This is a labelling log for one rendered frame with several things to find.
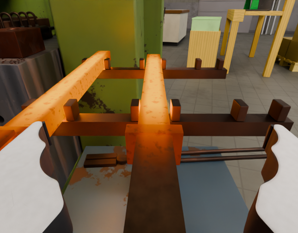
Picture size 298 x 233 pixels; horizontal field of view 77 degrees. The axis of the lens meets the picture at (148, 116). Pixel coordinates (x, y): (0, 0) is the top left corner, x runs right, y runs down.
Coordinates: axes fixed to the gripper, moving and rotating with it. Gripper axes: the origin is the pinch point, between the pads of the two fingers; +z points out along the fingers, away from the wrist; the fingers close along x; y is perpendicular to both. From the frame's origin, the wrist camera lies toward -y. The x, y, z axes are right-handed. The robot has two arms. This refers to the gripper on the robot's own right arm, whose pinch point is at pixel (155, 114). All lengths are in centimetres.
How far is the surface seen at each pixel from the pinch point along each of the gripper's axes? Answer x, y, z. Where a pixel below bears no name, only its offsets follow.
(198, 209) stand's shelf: 9.7, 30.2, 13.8
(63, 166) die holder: -32, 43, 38
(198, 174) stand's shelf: 11.7, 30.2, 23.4
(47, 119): -10.5, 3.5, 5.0
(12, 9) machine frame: -65, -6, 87
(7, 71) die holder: -34.9, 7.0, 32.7
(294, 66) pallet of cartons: 264, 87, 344
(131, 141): -1.9, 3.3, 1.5
